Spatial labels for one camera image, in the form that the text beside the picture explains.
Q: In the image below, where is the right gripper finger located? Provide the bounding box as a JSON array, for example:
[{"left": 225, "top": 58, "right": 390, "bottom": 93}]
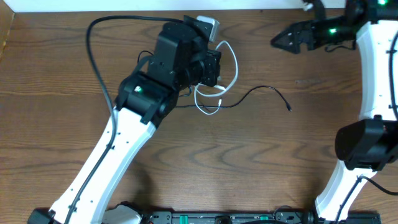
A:
[
  {"left": 271, "top": 37, "right": 301, "bottom": 54},
  {"left": 275, "top": 21, "right": 311, "bottom": 40}
]

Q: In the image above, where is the white usb cable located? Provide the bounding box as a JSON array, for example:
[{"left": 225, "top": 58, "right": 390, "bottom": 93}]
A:
[{"left": 193, "top": 40, "right": 239, "bottom": 116}]

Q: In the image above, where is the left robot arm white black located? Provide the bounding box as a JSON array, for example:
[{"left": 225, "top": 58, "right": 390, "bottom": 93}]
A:
[{"left": 28, "top": 16, "right": 221, "bottom": 223}]

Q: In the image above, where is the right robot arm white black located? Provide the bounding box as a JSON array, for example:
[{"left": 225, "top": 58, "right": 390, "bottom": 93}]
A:
[{"left": 271, "top": 0, "right": 397, "bottom": 223}]

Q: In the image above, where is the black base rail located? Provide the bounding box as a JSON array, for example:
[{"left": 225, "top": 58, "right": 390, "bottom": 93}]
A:
[{"left": 102, "top": 202, "right": 382, "bottom": 224}]

